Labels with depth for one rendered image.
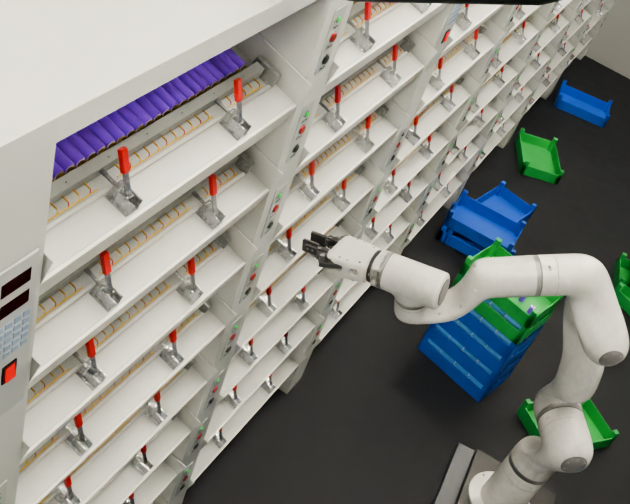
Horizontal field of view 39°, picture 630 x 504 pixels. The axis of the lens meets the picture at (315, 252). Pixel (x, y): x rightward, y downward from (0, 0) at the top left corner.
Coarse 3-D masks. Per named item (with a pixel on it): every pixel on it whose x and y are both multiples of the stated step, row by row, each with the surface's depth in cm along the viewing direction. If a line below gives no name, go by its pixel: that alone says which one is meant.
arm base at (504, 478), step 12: (504, 468) 241; (480, 480) 255; (492, 480) 246; (504, 480) 241; (516, 480) 238; (468, 492) 251; (480, 492) 252; (492, 492) 245; (504, 492) 242; (516, 492) 240; (528, 492) 239
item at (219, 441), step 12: (288, 360) 288; (300, 360) 288; (276, 372) 283; (288, 372) 285; (264, 384) 276; (276, 384) 280; (252, 396) 273; (264, 396) 275; (240, 408) 268; (252, 408) 271; (228, 420) 264; (240, 420) 266; (228, 432) 262; (216, 444) 257; (204, 456) 253; (216, 456) 255; (204, 468) 251; (192, 480) 242
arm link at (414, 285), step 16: (400, 256) 193; (384, 272) 191; (400, 272) 190; (416, 272) 189; (432, 272) 189; (384, 288) 193; (400, 288) 190; (416, 288) 188; (432, 288) 187; (400, 304) 194; (416, 304) 192; (432, 304) 188
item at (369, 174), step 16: (368, 160) 236; (368, 176) 239; (352, 192) 234; (368, 192) 240; (336, 208) 227; (304, 224) 218; (320, 224) 221; (272, 256) 207; (272, 272) 204; (256, 288) 193
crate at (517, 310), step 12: (480, 252) 309; (492, 252) 316; (504, 252) 315; (468, 264) 302; (492, 300) 301; (504, 300) 297; (516, 300) 304; (528, 300) 306; (540, 300) 308; (552, 300) 306; (516, 312) 296; (540, 312) 303; (528, 324) 294
